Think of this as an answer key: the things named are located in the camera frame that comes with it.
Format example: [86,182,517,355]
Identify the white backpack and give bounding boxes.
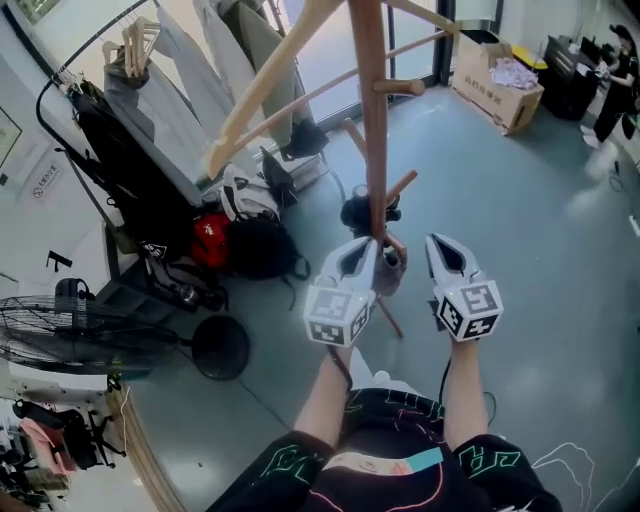
[219,163,282,222]

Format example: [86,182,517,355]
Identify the pink cloth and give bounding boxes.
[19,417,80,477]

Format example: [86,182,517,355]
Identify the pale grey hanging garment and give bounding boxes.
[153,0,261,131]

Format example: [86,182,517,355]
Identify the yellow bin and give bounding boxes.
[509,44,550,70]

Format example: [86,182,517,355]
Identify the black office chair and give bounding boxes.
[12,398,127,472]

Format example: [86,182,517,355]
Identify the person's black printed clothing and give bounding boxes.
[207,387,564,512]

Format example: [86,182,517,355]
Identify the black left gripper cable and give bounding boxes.
[326,345,353,401]

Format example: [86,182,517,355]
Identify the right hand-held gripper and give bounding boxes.
[425,232,504,344]

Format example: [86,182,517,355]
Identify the white wall sign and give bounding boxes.
[29,159,66,202]

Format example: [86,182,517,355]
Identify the black cabinet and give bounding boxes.
[541,33,602,122]

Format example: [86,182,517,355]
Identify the framed wall picture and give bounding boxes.
[0,106,24,172]

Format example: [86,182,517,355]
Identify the red bag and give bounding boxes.
[190,212,232,270]

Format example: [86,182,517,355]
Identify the white cable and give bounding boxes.
[531,441,640,512]

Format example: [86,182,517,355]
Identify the curved wooden board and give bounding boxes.
[106,383,175,512]

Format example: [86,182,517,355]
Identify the small black bag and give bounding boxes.
[278,118,332,162]

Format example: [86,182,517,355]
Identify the black bag with white print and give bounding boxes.
[142,241,230,314]

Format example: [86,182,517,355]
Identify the black hanging garment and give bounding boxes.
[73,81,197,254]

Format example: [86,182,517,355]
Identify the black backpack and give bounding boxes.
[227,217,312,312]

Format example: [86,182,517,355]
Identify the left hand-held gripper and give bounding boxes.
[302,237,379,349]

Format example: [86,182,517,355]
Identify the wooden coat rack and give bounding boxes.
[203,0,462,340]

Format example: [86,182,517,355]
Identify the wooden clothes hangers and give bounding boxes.
[101,16,162,80]

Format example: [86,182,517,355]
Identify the black floor fan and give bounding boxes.
[0,277,251,382]

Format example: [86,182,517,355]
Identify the black round device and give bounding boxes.
[340,183,403,237]

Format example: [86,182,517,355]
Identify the pale patterned cloth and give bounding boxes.
[488,56,539,92]

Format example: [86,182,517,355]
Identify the olive hanging garment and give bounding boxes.
[221,0,303,147]

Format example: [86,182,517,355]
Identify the grey-brown cap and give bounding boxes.
[373,247,409,297]

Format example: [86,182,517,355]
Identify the black wall hook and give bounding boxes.
[45,249,74,272]

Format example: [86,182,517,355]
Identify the cardboard box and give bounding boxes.
[451,32,545,137]

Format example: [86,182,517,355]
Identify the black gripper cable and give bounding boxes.
[326,345,353,401]
[437,357,497,426]

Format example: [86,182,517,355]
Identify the person's left forearm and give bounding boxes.
[293,344,352,451]

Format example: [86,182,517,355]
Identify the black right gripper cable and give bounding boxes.
[437,357,497,426]

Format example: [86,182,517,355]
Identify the person's right forearm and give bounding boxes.
[442,338,490,451]

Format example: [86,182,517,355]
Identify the black clothes rail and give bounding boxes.
[35,0,151,231]

